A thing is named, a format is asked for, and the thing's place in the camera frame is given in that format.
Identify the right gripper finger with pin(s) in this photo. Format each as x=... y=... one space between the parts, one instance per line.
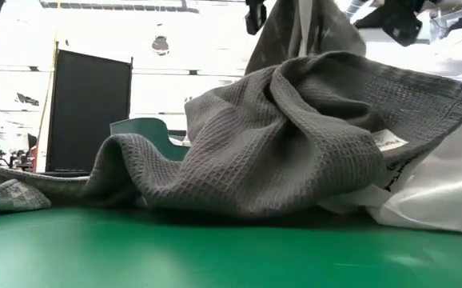
x=256 y=20

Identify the grey towel with white stripes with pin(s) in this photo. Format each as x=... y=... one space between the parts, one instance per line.
x=279 y=36

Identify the dark grey waffle towel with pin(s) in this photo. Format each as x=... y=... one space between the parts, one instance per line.
x=255 y=160

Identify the white smooth towel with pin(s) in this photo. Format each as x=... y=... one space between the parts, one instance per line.
x=447 y=188

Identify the light grey waffle towel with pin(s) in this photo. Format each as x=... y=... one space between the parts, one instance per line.
x=11 y=196

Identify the teal plastic basket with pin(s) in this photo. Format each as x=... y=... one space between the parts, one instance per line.
x=151 y=132

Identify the black upright panel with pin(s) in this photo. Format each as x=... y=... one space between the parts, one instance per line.
x=87 y=112

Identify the cluttered workbench equipment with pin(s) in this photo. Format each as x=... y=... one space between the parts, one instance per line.
x=15 y=158

